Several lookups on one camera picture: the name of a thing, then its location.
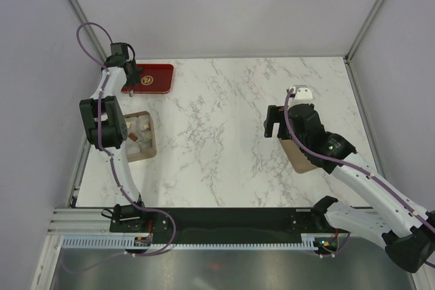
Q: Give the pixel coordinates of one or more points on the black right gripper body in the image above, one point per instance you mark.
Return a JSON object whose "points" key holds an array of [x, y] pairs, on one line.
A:
{"points": [[304, 141]]}

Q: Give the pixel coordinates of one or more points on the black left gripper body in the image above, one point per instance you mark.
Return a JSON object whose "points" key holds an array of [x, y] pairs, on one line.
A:
{"points": [[133, 79]]}

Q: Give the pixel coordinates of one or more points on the gold box lid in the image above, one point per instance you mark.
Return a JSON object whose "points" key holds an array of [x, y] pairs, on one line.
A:
{"points": [[298, 160]]}

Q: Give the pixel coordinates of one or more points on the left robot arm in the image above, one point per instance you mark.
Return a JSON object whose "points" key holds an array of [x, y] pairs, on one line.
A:
{"points": [[106, 129]]}

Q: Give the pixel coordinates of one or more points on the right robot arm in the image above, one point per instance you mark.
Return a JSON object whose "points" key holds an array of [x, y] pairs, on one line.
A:
{"points": [[403, 229]]}

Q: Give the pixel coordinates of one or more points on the red chocolate tray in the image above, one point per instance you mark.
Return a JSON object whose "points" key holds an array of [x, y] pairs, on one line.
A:
{"points": [[153, 79]]}

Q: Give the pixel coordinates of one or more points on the brown square chocolate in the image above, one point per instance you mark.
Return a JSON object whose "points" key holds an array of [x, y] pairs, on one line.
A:
{"points": [[133, 137]]}

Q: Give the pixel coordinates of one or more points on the gold chocolate box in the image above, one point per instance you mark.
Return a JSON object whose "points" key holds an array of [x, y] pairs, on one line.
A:
{"points": [[145, 147]]}

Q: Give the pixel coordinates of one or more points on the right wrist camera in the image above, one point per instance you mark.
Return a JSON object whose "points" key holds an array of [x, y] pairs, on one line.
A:
{"points": [[300, 94]]}

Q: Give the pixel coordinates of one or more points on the right aluminium frame post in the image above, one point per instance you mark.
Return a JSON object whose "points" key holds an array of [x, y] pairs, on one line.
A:
{"points": [[367, 23]]}

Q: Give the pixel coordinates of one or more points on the aluminium frame post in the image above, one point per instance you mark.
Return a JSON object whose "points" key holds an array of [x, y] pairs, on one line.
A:
{"points": [[367, 23], [89, 31]]}

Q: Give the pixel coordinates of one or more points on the left aluminium frame post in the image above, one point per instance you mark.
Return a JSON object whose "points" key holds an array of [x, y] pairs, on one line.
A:
{"points": [[89, 31]]}

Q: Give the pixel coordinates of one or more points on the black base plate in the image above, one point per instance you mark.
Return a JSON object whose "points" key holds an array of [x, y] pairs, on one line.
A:
{"points": [[221, 224]]}

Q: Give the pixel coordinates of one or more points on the white cable duct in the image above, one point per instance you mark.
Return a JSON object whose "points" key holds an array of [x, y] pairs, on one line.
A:
{"points": [[305, 243]]}

